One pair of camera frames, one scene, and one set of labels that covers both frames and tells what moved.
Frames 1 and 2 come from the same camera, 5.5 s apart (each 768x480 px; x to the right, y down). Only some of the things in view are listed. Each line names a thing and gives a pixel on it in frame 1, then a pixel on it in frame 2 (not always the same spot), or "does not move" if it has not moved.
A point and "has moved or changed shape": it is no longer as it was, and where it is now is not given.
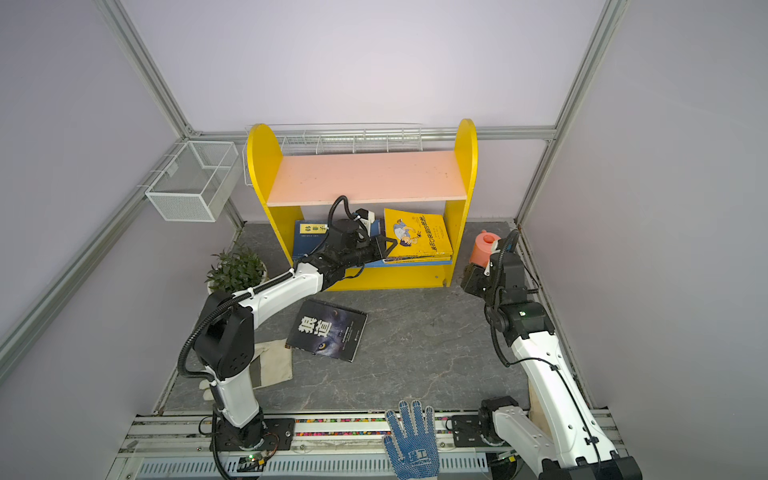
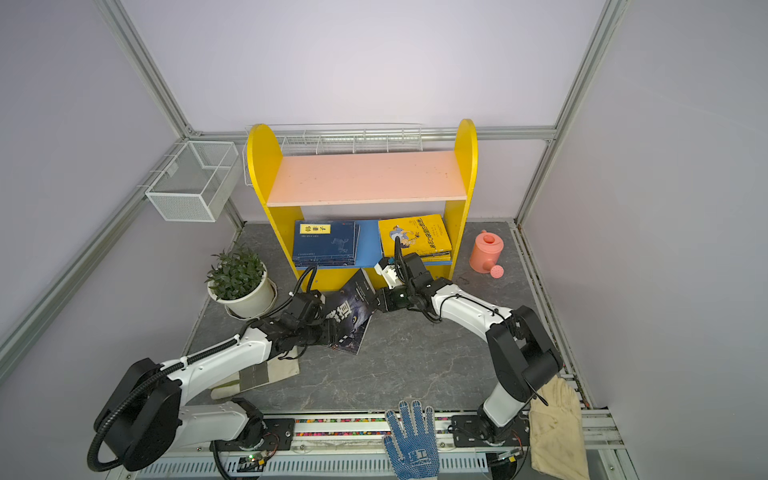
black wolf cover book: (326, 329) has moved or changed shape
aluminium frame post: (120, 25) does not move
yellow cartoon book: (417, 233) has moved or changed shape
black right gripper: (475, 277) → (386, 304)
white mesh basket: (191, 187) does not move
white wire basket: (333, 138) does not move
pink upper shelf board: (361, 178) does not move
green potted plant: (233, 271) does not move
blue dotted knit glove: (412, 456) does not move
